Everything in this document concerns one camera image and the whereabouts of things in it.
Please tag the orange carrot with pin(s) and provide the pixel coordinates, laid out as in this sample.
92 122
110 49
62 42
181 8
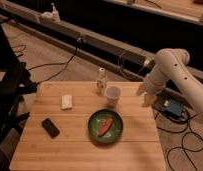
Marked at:
105 127

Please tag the small white bottle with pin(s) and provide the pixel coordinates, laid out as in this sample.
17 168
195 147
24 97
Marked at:
101 81

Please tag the green round plate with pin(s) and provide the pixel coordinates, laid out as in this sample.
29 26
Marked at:
96 122

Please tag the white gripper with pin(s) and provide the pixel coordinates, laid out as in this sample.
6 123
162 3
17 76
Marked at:
151 88

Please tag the black chair frame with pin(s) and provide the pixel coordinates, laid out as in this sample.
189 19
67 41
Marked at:
15 83

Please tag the white object on rail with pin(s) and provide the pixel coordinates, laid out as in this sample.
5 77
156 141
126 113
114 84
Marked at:
53 15

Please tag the long grey rail beam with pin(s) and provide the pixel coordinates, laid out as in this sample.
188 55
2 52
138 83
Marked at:
90 38

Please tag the black smartphone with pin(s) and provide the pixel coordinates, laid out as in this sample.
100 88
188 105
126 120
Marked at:
50 128

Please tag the blue power box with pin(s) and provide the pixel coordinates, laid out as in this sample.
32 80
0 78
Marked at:
173 108

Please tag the translucent plastic cup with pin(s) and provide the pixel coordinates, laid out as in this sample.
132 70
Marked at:
113 94

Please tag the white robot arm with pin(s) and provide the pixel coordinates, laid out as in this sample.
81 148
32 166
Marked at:
170 64

